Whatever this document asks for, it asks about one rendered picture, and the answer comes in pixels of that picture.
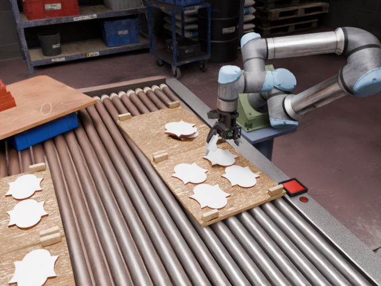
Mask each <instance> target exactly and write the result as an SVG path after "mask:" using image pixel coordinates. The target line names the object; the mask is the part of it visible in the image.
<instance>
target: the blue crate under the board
mask: <svg viewBox="0 0 381 286"><path fill-rule="evenodd" d="M76 127H78V120H77V114H76V111H75V112H72V113H69V114H67V115H65V116H61V117H59V118H56V119H54V120H51V121H49V122H46V123H44V124H40V125H38V126H36V127H33V128H30V129H28V130H25V131H22V132H20V133H17V134H14V135H12V136H9V137H6V138H4V140H5V141H7V142H8V143H9V144H10V145H12V146H13V147H14V148H15V149H17V150H18V151H20V150H23V149H25V148H27V147H30V146H32V145H35V144H37V143H40V142H42V141H45V140H47V139H49V138H52V137H54V136H57V135H59V134H61V133H64V132H67V131H69V130H71V129H74V128H76Z"/></svg>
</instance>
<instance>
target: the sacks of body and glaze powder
mask: <svg viewBox="0 0 381 286"><path fill-rule="evenodd" d="M253 4H255V1H253V0H245V3H244V26H243V33H244V35H245V34H247V33H251V32H254V30H253V29H252V28H253V27H255V25H254V24H252V23H251V22H249V21H251V20H252V19H254V18H255V16H253V15H252V14H253V13H254V12H255V11H256V10H255V9H254V8H253V7H252V5H253ZM162 11H163V12H164V13H166V14H167V15H166V16H165V17H164V18H163V19H164V20H165V21H167V23H165V24H164V25H163V27H164V37H165V38H171V37H172V14H171V12H169V11H166V10H162ZM197 14H198V9H194V10H188V11H184V35H185V37H187V38H189V39H192V40H194V41H198V37H197V35H198V16H197ZM175 30H176V38H177V37H182V35H181V12H176V13H175Z"/></svg>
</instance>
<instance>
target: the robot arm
mask: <svg viewBox="0 0 381 286"><path fill-rule="evenodd" d="M241 52H242V57H243V65H244V72H241V71H240V68H239V67H237V66H231V65H226V66H223V67H221V69H220V70H219V78H218V96H217V107H218V109H217V110H211V111H209V112H207V116H208V119H218V121H216V122H215V124H214V125H213V127H212V129H211V130H210V131H209V133H208V136H207V139H206V146H205V155H206V156H207V155H208V153H209V151H210V150H211V151H213V152H215V151H216V150H217V145H216V143H217V141H218V136H216V134H219V136H221V138H222V141H223V142H224V143H226V140H232V139H233V140H234V143H236V145H237V146H239V142H241V143H243V142H242V140H241V139H240V137H241V130H242V127H241V126H240V125H239V124H238V123H237V122H236V118H237V117H239V113H237V107H238V98H239V94H245V93H247V100H248V103H249V104H250V106H251V107H252V108H253V109H254V110H256V111H258V112H269V118H270V119H269V120H270V124H271V126H272V127H273V128H278V129H286V128H294V127H296V126H298V120H300V119H302V118H303V117H304V114H305V113H307V112H310V111H312V110H314V109H316V108H319V107H321V106H323V105H325V104H327V103H330V102H332V101H334V100H336V99H339V98H341V97H343V96H345V95H348V94H350V95H352V96H357V97H366V96H369V95H374V94H376V93H378V92H380V91H381V44H380V41H379V40H378V39H377V38H376V36H374V35H373V34H371V33H369V32H368V31H365V30H362V29H360V28H354V27H340V28H337V29H336V30H335V31H331V32H320V33H309V34H304V35H293V36H283V37H272V38H266V39H262V38H261V36H260V35H259V34H258V33H254V32H251V33H247V34H245V35H244V36H243V37H242V39H241ZM324 53H336V54H337V55H342V54H344V55H346V58H347V62H348V64H347V65H345V66H343V67H342V68H341V69H340V71H339V74H337V75H335V76H333V77H331V78H329V79H327V80H325V81H323V82H321V83H319V84H317V85H315V86H313V87H311V88H309V89H307V90H305V91H303V92H301V93H299V94H297V95H294V94H293V89H294V88H295V86H296V79H295V77H294V75H293V74H292V73H291V72H289V71H288V70H287V69H283V68H279V69H276V70H274V71H273V72H271V71H266V70H265V62H264V60H267V59H274V58H285V57H296V56H307V55H313V54H324ZM239 129H240V135H239V134H238V132H239Z"/></svg>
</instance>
